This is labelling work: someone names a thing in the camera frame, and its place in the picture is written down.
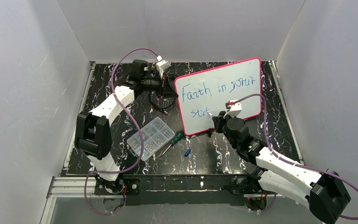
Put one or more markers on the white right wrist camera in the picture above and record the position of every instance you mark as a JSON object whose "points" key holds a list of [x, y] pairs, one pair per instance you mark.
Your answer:
{"points": [[233, 107]]}

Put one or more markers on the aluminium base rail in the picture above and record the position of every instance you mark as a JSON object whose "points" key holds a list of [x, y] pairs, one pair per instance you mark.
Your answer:
{"points": [[161, 189]]}

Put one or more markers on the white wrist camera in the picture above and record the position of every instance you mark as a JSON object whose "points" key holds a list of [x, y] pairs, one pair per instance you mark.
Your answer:
{"points": [[233, 107], [162, 65]]}

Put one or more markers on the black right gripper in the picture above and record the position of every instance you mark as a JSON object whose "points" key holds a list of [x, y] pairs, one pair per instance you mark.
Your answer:
{"points": [[219, 121]]}

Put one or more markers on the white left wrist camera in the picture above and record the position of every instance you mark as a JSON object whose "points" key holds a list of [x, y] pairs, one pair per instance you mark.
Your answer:
{"points": [[162, 65]]}

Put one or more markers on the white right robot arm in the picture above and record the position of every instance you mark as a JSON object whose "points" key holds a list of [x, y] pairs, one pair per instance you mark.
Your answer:
{"points": [[323, 192]]}

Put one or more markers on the clear plastic screw box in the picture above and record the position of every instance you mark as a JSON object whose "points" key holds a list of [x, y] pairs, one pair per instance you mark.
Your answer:
{"points": [[156, 134]]}

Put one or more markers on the green handled screwdriver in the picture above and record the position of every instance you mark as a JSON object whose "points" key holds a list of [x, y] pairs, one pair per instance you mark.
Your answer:
{"points": [[178, 136]]}

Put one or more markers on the pink framed whiteboard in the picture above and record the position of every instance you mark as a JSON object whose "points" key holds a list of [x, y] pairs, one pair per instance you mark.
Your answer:
{"points": [[209, 91]]}

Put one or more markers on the black whiteboard clip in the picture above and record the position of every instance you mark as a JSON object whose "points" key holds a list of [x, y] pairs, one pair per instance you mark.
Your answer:
{"points": [[209, 132]]}

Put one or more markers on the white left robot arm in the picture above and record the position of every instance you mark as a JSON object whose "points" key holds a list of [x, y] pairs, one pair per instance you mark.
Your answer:
{"points": [[93, 133]]}

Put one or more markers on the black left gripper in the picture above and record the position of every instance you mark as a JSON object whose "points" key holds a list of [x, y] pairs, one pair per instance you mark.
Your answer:
{"points": [[163, 89]]}

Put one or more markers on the blue marker cap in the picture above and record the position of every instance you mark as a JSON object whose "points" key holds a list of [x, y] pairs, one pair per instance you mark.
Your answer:
{"points": [[188, 152]]}

